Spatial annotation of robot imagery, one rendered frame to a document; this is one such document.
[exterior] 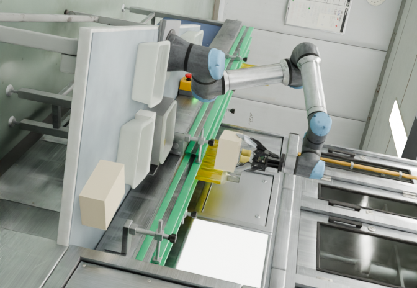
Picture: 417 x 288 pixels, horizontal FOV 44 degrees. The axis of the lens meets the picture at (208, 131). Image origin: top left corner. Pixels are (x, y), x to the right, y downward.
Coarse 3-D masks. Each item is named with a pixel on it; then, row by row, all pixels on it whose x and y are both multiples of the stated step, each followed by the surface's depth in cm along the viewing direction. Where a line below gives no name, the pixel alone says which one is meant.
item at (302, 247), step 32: (224, 128) 298; (352, 160) 286; (384, 160) 289; (288, 192) 244; (320, 192) 253; (352, 192) 258; (384, 192) 260; (416, 192) 260; (288, 224) 223; (320, 224) 232; (352, 224) 232; (384, 224) 235; (416, 224) 237; (288, 256) 208; (320, 256) 213; (352, 256) 216; (384, 256) 218; (416, 256) 220
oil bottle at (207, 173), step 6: (204, 168) 224; (210, 168) 225; (198, 174) 224; (204, 174) 224; (210, 174) 223; (216, 174) 223; (222, 174) 222; (228, 174) 225; (204, 180) 225; (210, 180) 224; (216, 180) 224; (222, 180) 223
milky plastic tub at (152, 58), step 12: (144, 48) 173; (156, 48) 171; (168, 48) 187; (144, 60) 173; (156, 60) 172; (144, 72) 174; (156, 72) 189; (144, 84) 175; (156, 84) 190; (132, 96) 177; (144, 96) 176; (156, 96) 190
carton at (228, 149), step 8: (224, 136) 200; (232, 136) 202; (224, 144) 196; (232, 144) 195; (240, 144) 208; (224, 152) 197; (232, 152) 196; (216, 160) 198; (224, 160) 197; (232, 160) 197; (216, 168) 198; (224, 168) 198; (232, 168) 197
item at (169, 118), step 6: (174, 102) 207; (168, 108) 204; (174, 108) 211; (168, 114) 213; (174, 114) 213; (168, 120) 214; (174, 120) 214; (162, 126) 199; (168, 126) 216; (162, 132) 200; (168, 132) 217; (162, 138) 200; (168, 138) 218; (162, 144) 201; (168, 144) 219; (162, 150) 202; (168, 150) 215; (162, 156) 204; (162, 162) 205
